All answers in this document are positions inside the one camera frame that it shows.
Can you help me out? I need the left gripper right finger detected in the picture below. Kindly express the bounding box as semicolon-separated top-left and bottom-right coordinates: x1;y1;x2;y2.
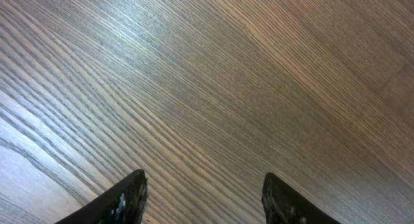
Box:
261;172;340;224

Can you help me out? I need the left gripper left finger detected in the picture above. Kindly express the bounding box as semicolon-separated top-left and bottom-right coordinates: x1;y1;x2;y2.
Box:
56;169;148;224

